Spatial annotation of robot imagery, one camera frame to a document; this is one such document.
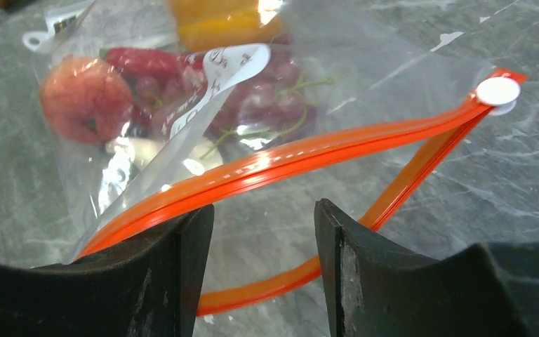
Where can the red fake grape bunch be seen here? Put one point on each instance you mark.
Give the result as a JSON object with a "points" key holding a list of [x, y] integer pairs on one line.
{"points": [[253, 93]]}

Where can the yellow fake bell pepper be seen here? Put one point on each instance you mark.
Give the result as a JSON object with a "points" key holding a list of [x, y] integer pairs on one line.
{"points": [[202, 25]]}

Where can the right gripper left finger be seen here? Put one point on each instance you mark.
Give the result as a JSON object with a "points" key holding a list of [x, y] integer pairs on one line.
{"points": [[147, 285]]}

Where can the fake peach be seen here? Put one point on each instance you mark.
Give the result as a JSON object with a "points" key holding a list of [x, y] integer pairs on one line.
{"points": [[86, 100]]}

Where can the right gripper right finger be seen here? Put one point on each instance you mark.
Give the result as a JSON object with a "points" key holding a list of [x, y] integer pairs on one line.
{"points": [[375, 287]]}

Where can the white blister pack card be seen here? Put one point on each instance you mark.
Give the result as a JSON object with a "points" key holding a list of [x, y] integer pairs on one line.
{"points": [[56, 19]]}

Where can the clear zip top bag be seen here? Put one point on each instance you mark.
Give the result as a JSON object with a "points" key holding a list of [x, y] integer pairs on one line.
{"points": [[387, 93]]}

